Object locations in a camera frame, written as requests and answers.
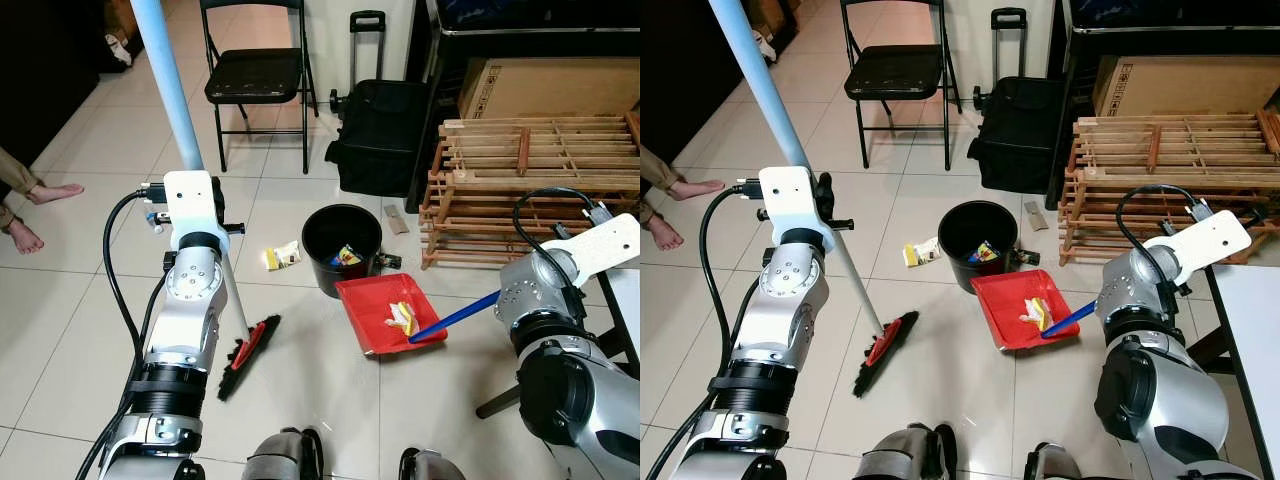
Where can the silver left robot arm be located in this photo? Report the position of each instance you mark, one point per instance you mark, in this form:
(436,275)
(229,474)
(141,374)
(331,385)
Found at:
(185,320)
(775,320)

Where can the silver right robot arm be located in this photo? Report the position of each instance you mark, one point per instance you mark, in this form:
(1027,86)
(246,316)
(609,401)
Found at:
(1160,390)
(570,390)

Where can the white and yellow snack packet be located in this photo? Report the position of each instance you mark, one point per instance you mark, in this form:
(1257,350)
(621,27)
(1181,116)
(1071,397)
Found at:
(282,256)
(921,252)

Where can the black round waste bin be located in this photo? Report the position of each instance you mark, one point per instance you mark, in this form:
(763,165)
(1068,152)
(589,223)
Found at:
(320,265)
(955,262)

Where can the barefoot person in khaki trousers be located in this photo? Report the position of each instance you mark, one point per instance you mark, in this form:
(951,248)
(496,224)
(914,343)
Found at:
(55,192)
(695,188)

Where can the black folding chair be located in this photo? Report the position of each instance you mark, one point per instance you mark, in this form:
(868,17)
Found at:
(895,72)
(255,75)

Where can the colourful printed wrapper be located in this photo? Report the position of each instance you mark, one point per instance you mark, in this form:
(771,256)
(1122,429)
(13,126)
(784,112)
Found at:
(984,252)
(348,256)

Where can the black trolley bag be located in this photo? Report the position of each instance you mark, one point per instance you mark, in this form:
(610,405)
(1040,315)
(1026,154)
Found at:
(1015,130)
(380,135)

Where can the small flat cardboard piece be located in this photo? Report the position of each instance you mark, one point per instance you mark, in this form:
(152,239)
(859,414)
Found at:
(396,220)
(1035,215)

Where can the dark cabinet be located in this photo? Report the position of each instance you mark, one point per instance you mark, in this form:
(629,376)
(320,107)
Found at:
(40,70)
(680,60)

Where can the yellow and white crumpled wrapper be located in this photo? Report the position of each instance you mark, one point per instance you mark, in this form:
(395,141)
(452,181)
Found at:
(1036,314)
(402,318)

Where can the robot left leg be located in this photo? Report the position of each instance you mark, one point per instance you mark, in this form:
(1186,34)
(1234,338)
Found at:
(905,455)
(280,458)

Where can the robot leg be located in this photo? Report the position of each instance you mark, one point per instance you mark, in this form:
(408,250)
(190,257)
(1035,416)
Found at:
(1055,465)
(430,468)
(280,458)
(905,455)

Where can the black television stand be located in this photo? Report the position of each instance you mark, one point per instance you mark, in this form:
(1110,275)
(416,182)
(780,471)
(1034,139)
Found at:
(1070,60)
(440,60)

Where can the wooden slatted rack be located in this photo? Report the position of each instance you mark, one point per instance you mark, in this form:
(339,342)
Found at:
(500,185)
(1130,180)

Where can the long printed cardboard box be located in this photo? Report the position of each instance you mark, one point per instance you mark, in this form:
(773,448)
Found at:
(1190,88)
(560,90)

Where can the robot right leg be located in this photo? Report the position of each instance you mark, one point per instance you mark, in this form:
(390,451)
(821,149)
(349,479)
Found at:
(430,468)
(1055,465)

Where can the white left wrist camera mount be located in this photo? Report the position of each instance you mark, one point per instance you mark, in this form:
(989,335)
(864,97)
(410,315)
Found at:
(790,200)
(190,205)

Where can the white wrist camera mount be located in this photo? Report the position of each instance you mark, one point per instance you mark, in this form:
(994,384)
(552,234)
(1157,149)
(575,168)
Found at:
(790,200)
(605,245)
(190,205)
(1210,245)

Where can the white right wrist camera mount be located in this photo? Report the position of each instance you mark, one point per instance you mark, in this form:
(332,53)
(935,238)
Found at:
(1210,245)
(605,245)

